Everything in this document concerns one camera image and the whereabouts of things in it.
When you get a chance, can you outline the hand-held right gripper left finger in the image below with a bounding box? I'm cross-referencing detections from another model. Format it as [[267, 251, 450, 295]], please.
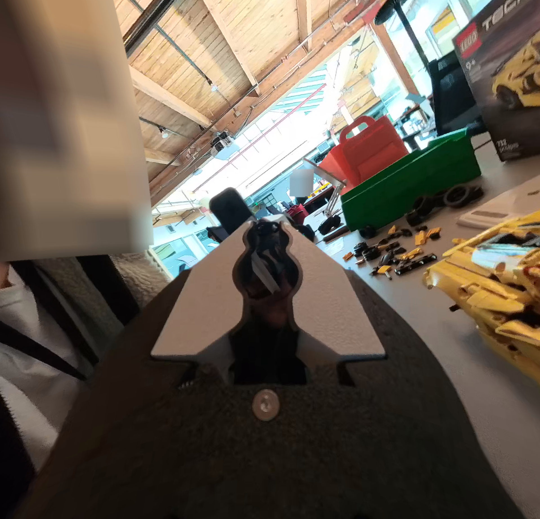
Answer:
[[151, 221, 254, 358]]

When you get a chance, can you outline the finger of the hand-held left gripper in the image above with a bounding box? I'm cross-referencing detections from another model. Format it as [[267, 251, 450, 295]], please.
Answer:
[[251, 249, 281, 294]]

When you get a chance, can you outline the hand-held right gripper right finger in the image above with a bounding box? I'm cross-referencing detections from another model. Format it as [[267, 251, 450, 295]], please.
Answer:
[[280, 222, 386, 358]]

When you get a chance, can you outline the black mesh chair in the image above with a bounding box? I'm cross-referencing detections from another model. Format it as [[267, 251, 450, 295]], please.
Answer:
[[428, 50, 486, 137]]

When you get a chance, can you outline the person's left hand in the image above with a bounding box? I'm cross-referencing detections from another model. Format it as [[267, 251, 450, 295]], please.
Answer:
[[253, 289, 296, 330]]

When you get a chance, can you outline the red felt bag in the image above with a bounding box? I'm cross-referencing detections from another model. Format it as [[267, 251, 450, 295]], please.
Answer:
[[318, 115, 410, 186]]

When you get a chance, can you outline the pile of yellow black pieces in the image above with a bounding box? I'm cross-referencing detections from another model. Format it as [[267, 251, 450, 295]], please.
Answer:
[[342, 223, 441, 280]]

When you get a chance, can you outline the green plastic bin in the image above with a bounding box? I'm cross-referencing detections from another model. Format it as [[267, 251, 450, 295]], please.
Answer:
[[339, 128, 482, 232]]

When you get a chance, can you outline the yellow brick toy car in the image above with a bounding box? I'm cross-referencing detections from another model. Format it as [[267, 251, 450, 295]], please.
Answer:
[[424, 213, 540, 384]]

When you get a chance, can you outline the building instruction booklet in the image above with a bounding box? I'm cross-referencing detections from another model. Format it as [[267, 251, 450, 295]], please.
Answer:
[[458, 187, 540, 230]]

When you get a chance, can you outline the toy car set box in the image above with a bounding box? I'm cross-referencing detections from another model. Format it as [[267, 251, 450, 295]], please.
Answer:
[[453, 0, 540, 162]]

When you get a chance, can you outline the grey desk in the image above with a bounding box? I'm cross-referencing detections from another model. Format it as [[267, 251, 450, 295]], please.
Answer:
[[314, 131, 540, 519]]

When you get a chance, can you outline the ceiling projector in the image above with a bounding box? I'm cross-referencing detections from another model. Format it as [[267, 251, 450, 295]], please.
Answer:
[[210, 131, 237, 156]]

